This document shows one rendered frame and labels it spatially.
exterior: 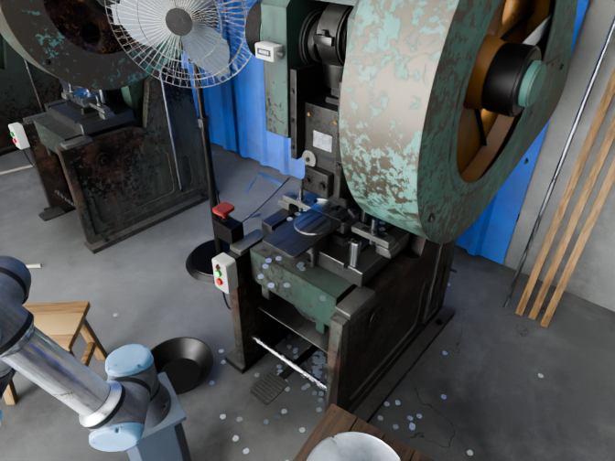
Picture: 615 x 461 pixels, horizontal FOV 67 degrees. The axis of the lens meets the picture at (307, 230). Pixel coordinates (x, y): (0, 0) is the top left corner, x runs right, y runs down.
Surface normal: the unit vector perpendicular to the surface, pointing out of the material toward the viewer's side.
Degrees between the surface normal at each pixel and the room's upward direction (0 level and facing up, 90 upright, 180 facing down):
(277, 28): 90
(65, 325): 0
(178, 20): 96
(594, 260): 90
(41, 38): 90
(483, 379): 0
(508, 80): 76
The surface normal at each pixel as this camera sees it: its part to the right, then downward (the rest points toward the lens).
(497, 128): -0.18, -0.11
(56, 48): 0.74, 0.40
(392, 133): -0.64, 0.46
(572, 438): 0.01, -0.82
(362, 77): -0.63, 0.28
